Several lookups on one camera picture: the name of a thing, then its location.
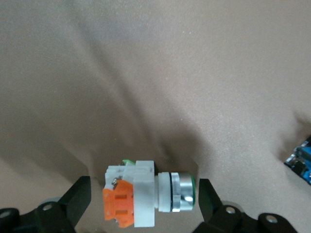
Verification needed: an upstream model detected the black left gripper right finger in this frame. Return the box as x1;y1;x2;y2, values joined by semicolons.
191;179;300;233

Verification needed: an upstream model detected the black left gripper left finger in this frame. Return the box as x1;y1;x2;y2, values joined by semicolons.
0;176;92;233

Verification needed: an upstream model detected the green push button white body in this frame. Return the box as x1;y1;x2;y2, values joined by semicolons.
102;159;196;229

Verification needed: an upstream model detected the red mushroom push button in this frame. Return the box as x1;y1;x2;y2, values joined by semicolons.
284;135;311;186

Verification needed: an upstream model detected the brown table mat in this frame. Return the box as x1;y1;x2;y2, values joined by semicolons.
0;0;311;233

